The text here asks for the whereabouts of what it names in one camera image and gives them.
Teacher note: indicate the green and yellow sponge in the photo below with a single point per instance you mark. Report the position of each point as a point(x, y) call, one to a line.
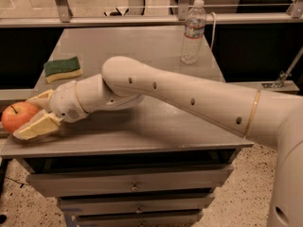
point(62, 69)

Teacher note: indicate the red apple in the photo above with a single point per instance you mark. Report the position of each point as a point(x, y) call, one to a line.
point(17, 114)

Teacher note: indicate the clear plastic water bottle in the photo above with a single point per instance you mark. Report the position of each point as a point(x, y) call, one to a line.
point(194, 30)

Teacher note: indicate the grey drawer cabinet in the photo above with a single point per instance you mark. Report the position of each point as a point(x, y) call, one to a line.
point(152, 164)

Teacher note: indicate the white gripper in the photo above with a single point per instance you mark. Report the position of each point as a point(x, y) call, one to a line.
point(65, 102)

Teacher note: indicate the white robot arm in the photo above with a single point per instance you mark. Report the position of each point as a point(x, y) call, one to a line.
point(264, 117)

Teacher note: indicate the metal railing frame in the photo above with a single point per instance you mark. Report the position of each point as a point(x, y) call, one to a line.
point(71, 13)

